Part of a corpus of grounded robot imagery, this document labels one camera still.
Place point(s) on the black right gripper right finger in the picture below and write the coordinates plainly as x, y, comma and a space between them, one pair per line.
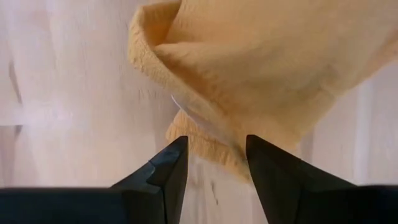
311, 202

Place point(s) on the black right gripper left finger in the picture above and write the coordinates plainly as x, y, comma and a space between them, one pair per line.
124, 205

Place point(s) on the mustard yellow towel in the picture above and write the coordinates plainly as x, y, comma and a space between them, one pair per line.
248, 62

